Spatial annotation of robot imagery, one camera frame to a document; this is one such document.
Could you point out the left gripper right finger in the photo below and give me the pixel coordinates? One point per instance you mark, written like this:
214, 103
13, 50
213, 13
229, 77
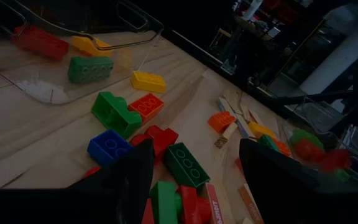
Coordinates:
291, 205

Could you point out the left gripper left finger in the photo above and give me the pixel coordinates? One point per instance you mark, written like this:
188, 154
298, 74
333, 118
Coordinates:
104, 205

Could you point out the blue plastic brick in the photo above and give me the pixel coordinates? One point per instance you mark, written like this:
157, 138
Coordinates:
107, 147

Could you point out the orange plastic brick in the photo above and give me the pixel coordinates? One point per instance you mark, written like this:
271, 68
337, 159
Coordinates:
221, 122
283, 147
146, 107

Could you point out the green plastic brick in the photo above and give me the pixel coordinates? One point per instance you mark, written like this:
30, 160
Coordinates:
185, 165
267, 141
163, 202
89, 70

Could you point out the green stepped plastic block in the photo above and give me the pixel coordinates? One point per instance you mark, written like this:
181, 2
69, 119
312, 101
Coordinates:
113, 113
306, 137
342, 175

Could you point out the yellow plastic brick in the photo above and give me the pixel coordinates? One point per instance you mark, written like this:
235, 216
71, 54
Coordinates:
259, 130
85, 46
148, 82

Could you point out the red plastic brick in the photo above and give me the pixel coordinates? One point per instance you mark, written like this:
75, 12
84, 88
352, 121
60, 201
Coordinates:
40, 43

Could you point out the white pillar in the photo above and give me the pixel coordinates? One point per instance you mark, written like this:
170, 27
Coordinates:
340, 59

